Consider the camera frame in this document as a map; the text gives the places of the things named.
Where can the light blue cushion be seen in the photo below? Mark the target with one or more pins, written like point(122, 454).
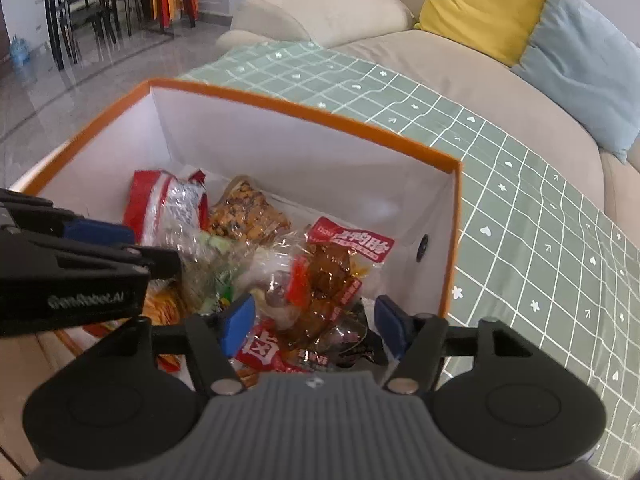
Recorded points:
point(586, 65)

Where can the blue water bottle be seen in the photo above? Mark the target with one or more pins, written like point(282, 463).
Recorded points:
point(19, 52)

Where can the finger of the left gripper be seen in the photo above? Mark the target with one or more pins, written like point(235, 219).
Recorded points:
point(38, 215)
point(25, 254)

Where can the beige sofa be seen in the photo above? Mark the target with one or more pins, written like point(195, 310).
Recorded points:
point(382, 31)

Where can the yellow cushion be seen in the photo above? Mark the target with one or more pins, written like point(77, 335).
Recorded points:
point(497, 28)

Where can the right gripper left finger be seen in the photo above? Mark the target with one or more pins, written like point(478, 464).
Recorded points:
point(139, 391)

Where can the black dining chairs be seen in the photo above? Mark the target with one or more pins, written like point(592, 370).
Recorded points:
point(109, 19)

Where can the red fries snack bag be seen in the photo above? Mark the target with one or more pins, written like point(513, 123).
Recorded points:
point(163, 305)

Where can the green checkered tablecloth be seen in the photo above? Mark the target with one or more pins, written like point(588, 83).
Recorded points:
point(533, 251)

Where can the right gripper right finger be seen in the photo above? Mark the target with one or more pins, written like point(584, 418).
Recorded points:
point(491, 392)

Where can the peanut snack bag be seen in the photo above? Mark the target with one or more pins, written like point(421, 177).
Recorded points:
point(243, 213)

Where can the clear nut mix packet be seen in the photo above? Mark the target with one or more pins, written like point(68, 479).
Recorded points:
point(210, 267)

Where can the orange cardboard box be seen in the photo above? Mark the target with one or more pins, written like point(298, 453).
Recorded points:
point(308, 163)

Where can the red foil snack bag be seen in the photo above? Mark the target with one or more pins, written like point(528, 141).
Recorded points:
point(158, 198)

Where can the clear red candy packet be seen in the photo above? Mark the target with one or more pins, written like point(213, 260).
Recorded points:
point(280, 287)

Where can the red braised meat packet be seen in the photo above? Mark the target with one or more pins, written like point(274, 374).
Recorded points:
point(343, 265)

